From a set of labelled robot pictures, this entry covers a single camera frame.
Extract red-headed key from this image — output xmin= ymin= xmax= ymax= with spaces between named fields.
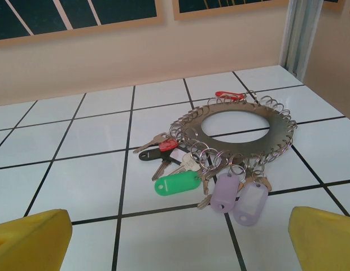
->
xmin=151 ymin=138 xmax=180 ymax=182

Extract red key tag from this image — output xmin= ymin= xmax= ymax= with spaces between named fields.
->
xmin=215 ymin=90 xmax=248 ymax=102

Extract wall panel pink disc gold lines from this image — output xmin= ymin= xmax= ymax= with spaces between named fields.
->
xmin=173 ymin=0 xmax=291 ymax=21

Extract round metal keyring disc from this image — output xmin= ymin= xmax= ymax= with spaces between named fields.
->
xmin=168 ymin=94 xmax=299 ymax=176

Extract aluminium corner post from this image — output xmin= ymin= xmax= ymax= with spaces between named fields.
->
xmin=278 ymin=0 xmax=325 ymax=82

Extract purple key tag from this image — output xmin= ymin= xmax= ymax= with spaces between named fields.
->
xmin=233 ymin=181 xmax=269 ymax=227
xmin=209 ymin=173 xmax=241 ymax=212

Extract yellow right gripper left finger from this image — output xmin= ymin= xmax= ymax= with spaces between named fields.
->
xmin=0 ymin=208 xmax=73 ymax=271

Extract white-headed silver key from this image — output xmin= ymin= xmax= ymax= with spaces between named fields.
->
xmin=168 ymin=153 xmax=202 ymax=176

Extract green key tag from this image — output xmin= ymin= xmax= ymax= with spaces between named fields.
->
xmin=154 ymin=171 xmax=203 ymax=196

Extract black key tag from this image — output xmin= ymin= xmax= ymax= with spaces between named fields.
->
xmin=138 ymin=146 xmax=187 ymax=165

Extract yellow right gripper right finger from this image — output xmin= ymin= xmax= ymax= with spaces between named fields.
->
xmin=287 ymin=206 xmax=350 ymax=271

